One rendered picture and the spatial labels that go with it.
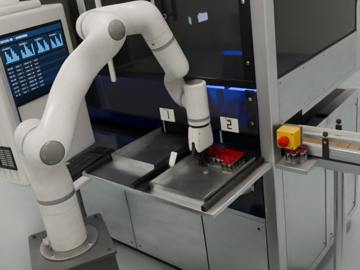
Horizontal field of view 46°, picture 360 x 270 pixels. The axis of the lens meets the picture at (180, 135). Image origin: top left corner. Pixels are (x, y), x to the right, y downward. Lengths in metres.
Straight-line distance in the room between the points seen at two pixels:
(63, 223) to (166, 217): 1.00
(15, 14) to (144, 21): 0.80
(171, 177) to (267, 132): 0.41
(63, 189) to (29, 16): 0.96
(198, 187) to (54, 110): 0.62
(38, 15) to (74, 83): 0.86
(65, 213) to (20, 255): 1.78
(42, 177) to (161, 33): 0.58
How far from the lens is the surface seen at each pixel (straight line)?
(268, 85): 1.59
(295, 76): 1.78
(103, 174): 1.83
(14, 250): 3.21
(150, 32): 1.39
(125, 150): 1.97
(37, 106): 2.07
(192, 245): 2.28
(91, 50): 1.26
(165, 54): 1.42
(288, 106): 1.75
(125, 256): 2.80
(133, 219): 2.54
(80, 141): 2.29
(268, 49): 1.56
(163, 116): 1.97
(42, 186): 1.34
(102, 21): 1.25
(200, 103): 1.53
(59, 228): 1.40
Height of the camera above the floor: 1.68
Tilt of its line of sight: 23 degrees down
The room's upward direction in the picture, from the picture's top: 9 degrees counter-clockwise
